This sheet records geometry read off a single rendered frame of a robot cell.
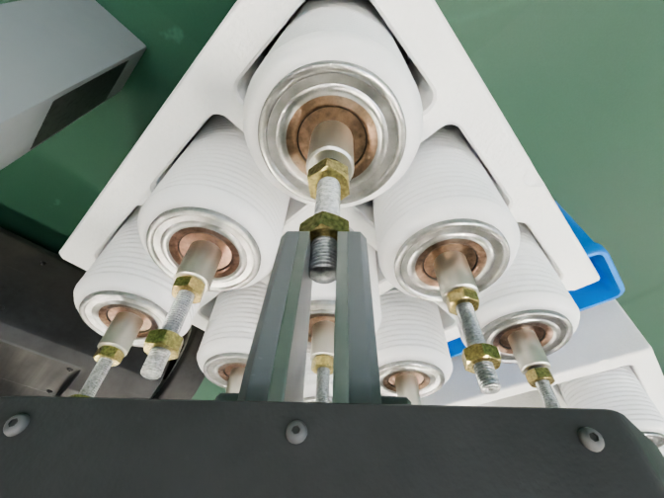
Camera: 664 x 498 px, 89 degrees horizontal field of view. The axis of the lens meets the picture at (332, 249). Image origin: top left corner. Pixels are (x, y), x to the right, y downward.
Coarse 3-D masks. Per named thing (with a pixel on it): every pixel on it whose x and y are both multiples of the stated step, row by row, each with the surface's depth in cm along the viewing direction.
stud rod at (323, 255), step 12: (324, 180) 14; (336, 180) 14; (324, 192) 13; (336, 192) 13; (324, 204) 13; (336, 204) 13; (312, 240) 11; (324, 240) 11; (312, 252) 11; (324, 252) 11; (336, 252) 11; (312, 264) 10; (324, 264) 10; (336, 264) 11; (312, 276) 11; (324, 276) 11
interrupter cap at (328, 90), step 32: (320, 64) 15; (352, 64) 15; (288, 96) 16; (320, 96) 16; (352, 96) 16; (384, 96) 16; (288, 128) 17; (352, 128) 17; (384, 128) 17; (288, 160) 18; (384, 160) 18; (352, 192) 19
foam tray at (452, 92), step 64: (256, 0) 19; (384, 0) 19; (192, 64) 22; (256, 64) 28; (448, 64) 21; (192, 128) 25; (128, 192) 29; (512, 192) 27; (64, 256) 34; (576, 256) 32; (448, 320) 41
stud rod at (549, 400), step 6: (540, 384) 25; (546, 384) 25; (540, 390) 25; (546, 390) 25; (552, 390) 25; (540, 396) 25; (546, 396) 25; (552, 396) 25; (546, 402) 25; (552, 402) 24; (558, 402) 24
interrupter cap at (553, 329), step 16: (496, 320) 27; (512, 320) 27; (528, 320) 27; (544, 320) 27; (560, 320) 27; (496, 336) 29; (544, 336) 29; (560, 336) 28; (512, 352) 30; (544, 352) 30
